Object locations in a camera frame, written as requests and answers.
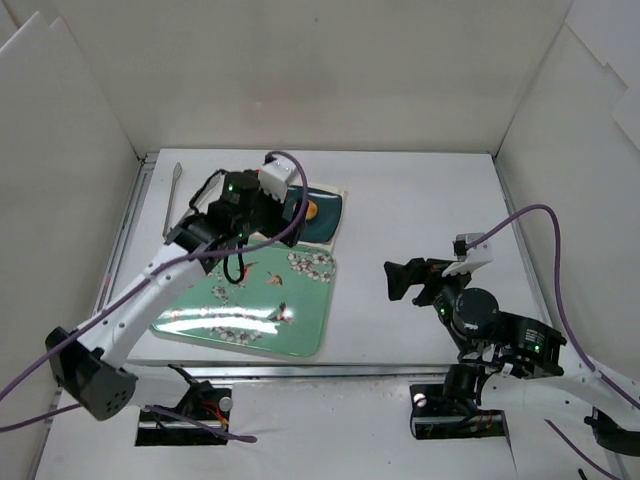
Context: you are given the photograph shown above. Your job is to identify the round bread bun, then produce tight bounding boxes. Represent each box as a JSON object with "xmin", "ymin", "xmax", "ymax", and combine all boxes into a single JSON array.
[{"xmin": 305, "ymin": 200, "xmax": 318, "ymax": 221}]

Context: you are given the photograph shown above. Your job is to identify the silver metal tongs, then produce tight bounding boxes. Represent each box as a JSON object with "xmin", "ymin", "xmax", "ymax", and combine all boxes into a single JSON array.
[{"xmin": 163, "ymin": 162, "xmax": 183, "ymax": 237}]

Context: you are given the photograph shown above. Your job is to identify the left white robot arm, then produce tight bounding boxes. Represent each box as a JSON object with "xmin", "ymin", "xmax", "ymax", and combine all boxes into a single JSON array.
[{"xmin": 45, "ymin": 164, "xmax": 306, "ymax": 421}]

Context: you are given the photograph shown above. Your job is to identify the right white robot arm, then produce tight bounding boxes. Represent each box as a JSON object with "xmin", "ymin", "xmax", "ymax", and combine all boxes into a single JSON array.
[{"xmin": 384, "ymin": 258, "xmax": 639, "ymax": 457}]

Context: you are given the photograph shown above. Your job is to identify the dark teal square plate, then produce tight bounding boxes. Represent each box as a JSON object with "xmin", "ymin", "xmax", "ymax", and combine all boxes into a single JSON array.
[{"xmin": 299, "ymin": 187, "xmax": 343, "ymax": 244}]

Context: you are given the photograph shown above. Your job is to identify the cream placemat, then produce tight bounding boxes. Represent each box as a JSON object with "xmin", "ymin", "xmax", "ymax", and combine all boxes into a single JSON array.
[{"xmin": 299, "ymin": 183, "xmax": 348, "ymax": 252}]

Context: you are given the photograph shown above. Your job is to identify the green floral tray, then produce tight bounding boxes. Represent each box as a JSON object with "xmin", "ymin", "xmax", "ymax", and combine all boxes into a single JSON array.
[{"xmin": 150, "ymin": 244, "xmax": 336, "ymax": 358}]

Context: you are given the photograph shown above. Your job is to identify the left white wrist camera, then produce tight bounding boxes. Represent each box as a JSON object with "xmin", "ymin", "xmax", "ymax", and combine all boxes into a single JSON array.
[{"xmin": 258, "ymin": 154, "xmax": 298, "ymax": 203}]

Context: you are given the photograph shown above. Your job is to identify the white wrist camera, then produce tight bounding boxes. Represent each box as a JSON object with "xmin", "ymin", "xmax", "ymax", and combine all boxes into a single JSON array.
[
  {"xmin": 442, "ymin": 232, "xmax": 494, "ymax": 277},
  {"xmin": 258, "ymin": 154, "xmax": 298, "ymax": 203}
]

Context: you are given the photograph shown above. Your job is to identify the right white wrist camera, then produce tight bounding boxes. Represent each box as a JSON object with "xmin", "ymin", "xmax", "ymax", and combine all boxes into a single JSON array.
[{"xmin": 442, "ymin": 232, "xmax": 494, "ymax": 277}]

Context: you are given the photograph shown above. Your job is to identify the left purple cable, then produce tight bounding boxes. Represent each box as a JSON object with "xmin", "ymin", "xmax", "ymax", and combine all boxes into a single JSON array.
[{"xmin": 0, "ymin": 150, "xmax": 309, "ymax": 445}]

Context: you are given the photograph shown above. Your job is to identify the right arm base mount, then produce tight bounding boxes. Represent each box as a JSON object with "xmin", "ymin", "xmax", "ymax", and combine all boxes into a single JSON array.
[{"xmin": 409, "ymin": 364, "xmax": 507, "ymax": 441}]

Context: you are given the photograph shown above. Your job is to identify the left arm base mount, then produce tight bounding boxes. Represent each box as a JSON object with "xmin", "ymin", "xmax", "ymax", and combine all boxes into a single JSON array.
[{"xmin": 135, "ymin": 364, "xmax": 232, "ymax": 447}]

